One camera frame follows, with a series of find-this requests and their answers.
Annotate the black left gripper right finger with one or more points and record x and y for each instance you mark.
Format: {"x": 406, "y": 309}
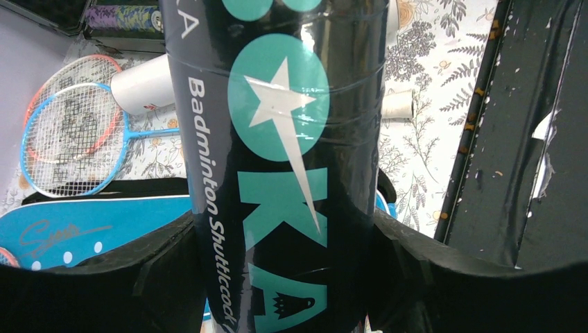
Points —
{"x": 418, "y": 284}

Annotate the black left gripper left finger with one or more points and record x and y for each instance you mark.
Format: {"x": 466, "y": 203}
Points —
{"x": 152, "y": 284}

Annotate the blue racket cover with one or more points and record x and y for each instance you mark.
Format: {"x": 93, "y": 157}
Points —
{"x": 67, "y": 232}

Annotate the blue badminton racket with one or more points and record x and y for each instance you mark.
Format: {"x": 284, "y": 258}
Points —
{"x": 62, "y": 185}

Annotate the white cardboard tube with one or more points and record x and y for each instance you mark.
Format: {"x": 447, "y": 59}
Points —
{"x": 145, "y": 87}

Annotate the black shuttlecock tube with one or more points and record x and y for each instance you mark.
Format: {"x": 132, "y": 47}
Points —
{"x": 278, "y": 104}

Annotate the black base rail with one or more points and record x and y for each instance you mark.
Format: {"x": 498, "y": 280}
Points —
{"x": 517, "y": 195}

